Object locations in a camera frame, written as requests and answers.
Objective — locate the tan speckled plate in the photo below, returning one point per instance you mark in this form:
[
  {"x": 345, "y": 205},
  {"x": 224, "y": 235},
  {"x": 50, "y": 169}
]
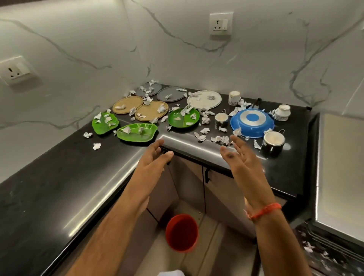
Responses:
[
  {"x": 132, "y": 102},
  {"x": 149, "y": 112}
]

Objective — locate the person's left hand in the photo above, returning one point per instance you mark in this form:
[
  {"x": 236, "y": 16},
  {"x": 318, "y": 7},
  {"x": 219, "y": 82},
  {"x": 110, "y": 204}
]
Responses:
[{"x": 149, "y": 173}]

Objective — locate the white ceramic mug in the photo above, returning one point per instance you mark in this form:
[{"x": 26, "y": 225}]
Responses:
[{"x": 233, "y": 99}]

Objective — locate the orange thread wristband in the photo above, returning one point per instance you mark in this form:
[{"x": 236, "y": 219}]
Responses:
[{"x": 264, "y": 211}]

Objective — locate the large black steel cup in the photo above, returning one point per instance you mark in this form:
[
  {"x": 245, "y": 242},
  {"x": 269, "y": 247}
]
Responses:
[{"x": 270, "y": 149}]

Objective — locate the person's left forearm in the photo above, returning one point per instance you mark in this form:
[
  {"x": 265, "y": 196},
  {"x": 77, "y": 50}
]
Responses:
[{"x": 108, "y": 241}]

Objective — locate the red plastic bucket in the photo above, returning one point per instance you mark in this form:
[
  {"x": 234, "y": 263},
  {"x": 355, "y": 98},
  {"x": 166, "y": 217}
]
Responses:
[{"x": 182, "y": 233}]

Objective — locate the round green plate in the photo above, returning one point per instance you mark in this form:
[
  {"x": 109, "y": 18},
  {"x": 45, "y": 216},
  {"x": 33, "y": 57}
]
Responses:
[{"x": 184, "y": 123}]

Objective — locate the person's right forearm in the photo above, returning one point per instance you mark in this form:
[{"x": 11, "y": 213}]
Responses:
[{"x": 278, "y": 244}]

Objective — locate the blue frying pan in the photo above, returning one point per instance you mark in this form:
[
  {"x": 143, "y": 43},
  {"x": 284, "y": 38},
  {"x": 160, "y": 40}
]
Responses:
[{"x": 241, "y": 125}]

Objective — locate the white patterned ceramic jar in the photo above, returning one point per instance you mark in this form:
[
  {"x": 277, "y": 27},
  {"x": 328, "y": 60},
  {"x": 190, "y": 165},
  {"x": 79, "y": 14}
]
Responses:
[{"x": 281, "y": 113}]

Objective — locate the white plate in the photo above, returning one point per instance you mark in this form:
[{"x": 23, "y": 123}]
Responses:
[{"x": 202, "y": 102}]

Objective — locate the person's right hand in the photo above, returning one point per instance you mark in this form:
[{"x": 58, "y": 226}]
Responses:
[{"x": 250, "y": 179}]

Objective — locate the silver dishwasher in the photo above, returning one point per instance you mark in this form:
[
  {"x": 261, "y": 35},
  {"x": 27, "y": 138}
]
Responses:
[{"x": 341, "y": 170}]

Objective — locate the white wall socket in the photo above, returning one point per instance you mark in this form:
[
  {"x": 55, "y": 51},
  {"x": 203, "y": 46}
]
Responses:
[
  {"x": 217, "y": 28},
  {"x": 22, "y": 76}
]

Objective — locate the small black steel cup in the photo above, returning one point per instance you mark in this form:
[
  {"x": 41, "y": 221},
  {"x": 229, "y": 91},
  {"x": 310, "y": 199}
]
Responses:
[{"x": 221, "y": 122}]

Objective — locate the grey speckled plate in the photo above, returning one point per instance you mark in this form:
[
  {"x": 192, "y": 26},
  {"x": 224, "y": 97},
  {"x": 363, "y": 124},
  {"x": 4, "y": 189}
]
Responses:
[
  {"x": 176, "y": 95},
  {"x": 155, "y": 88}
]

